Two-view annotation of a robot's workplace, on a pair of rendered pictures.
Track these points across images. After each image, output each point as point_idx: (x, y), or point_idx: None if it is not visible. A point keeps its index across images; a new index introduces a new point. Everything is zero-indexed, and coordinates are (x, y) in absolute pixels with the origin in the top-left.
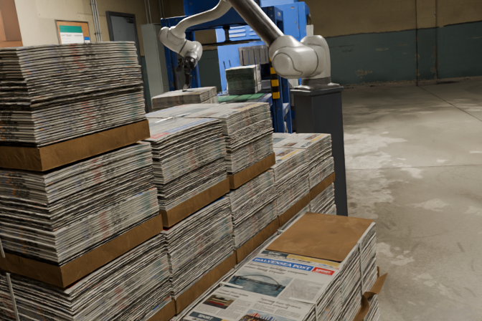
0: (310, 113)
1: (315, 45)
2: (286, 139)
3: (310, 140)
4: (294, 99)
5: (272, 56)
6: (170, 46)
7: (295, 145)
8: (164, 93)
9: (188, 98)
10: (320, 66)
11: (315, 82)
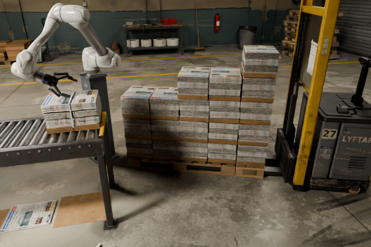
0: (105, 85)
1: None
2: (139, 90)
3: (144, 86)
4: (90, 82)
5: (115, 58)
6: (33, 67)
7: (153, 87)
8: (69, 102)
9: (97, 94)
10: None
11: (100, 70)
